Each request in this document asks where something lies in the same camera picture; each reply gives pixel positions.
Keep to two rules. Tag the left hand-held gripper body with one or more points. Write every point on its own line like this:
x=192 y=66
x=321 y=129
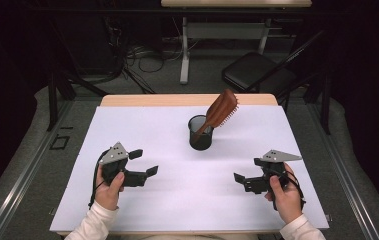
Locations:
x=115 y=155

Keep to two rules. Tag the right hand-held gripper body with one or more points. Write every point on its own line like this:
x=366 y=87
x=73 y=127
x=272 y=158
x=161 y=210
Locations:
x=280 y=156

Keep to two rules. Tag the black mesh cup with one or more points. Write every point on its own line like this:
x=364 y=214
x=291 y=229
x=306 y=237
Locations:
x=202 y=145

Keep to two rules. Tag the person's left hand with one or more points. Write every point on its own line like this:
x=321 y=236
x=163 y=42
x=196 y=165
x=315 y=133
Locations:
x=107 y=196

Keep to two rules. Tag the person's right hand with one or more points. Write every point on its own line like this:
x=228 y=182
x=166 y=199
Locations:
x=287 y=203

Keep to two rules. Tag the white board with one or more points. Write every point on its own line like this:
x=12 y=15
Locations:
x=193 y=200

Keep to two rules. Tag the black metal stand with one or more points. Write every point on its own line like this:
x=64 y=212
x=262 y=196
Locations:
x=52 y=100
x=325 y=106

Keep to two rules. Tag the light wooden table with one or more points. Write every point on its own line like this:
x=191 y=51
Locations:
x=177 y=100

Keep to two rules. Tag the black folding chair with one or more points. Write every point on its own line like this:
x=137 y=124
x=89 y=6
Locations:
x=253 y=70

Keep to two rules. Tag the white-legged desk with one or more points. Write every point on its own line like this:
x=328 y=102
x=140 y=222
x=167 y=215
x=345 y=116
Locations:
x=185 y=50

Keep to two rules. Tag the grey metal floor rail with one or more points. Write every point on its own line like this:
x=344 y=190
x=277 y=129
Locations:
x=350 y=188
x=18 y=191

